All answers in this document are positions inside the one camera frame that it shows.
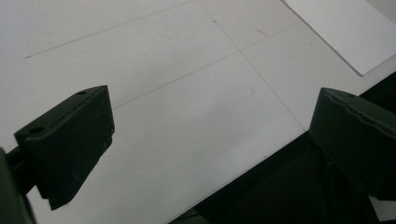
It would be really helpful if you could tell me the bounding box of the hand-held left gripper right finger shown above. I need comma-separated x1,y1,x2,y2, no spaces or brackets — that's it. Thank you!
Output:
308,87,396,201

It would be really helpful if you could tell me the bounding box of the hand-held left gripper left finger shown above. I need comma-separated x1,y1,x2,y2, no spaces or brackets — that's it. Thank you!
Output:
13,85,116,211

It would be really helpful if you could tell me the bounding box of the white paper sheet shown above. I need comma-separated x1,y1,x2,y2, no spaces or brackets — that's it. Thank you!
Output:
281,0,396,77

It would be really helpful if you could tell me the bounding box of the white board table cover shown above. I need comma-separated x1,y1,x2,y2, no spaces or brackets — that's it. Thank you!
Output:
0,0,396,224

